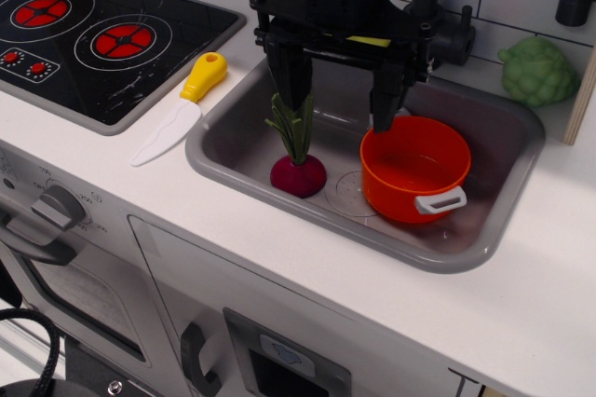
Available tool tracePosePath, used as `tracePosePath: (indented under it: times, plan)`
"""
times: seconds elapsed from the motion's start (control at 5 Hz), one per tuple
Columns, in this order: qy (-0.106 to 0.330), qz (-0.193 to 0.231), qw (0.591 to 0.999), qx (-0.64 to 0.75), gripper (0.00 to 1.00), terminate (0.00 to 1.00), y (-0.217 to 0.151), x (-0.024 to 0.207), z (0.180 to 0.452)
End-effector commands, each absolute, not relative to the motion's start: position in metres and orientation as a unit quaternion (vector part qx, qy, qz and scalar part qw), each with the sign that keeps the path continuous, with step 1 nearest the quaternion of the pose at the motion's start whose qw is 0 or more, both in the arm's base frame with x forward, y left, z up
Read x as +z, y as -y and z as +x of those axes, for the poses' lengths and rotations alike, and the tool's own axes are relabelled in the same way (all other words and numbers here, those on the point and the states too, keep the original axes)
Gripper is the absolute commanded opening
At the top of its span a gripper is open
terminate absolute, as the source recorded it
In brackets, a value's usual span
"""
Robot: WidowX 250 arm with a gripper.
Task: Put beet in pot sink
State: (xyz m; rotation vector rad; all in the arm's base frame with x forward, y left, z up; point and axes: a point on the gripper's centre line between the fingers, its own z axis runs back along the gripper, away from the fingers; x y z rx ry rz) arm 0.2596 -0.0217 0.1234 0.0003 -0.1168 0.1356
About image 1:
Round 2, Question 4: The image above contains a grey toy sink basin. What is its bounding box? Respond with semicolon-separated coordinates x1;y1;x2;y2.
184;40;547;275

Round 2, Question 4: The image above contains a white toy oven door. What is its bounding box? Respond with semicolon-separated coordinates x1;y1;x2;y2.
1;211;190;396

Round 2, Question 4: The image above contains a black toy faucet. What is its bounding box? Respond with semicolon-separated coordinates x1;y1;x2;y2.
406;0;592;66

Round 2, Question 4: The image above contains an orange toy pot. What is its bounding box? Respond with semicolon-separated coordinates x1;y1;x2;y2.
359;116;472;224

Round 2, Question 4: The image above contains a wooden side panel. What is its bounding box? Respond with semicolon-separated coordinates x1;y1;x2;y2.
563;48;596;145

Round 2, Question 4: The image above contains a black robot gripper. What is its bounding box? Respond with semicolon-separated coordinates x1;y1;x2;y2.
250;0;437;133

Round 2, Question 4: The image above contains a black cabinet door handle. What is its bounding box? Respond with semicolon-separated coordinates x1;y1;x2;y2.
181;322;222;397

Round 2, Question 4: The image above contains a grey oven door handle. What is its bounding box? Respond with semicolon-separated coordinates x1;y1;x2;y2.
1;212;77;266

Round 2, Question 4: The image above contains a black toy stovetop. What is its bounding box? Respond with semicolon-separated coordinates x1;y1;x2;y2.
1;0;245;136

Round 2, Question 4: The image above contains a green toy artichoke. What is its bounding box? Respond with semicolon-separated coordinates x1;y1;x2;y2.
497;36;581;107

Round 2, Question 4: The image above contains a purple felt beet with leaves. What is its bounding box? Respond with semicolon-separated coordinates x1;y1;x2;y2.
265;93;327;199

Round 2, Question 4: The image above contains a black braided cable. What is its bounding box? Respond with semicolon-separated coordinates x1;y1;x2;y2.
0;308;61;397

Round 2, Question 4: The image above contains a grey oven knob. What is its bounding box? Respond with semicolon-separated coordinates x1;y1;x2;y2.
31;185;86;231

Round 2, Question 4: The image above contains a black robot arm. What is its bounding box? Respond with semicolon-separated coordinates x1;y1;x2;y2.
250;0;437;132

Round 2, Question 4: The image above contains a white knife with yellow handle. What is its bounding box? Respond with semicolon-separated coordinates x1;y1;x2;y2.
129;52;227;167

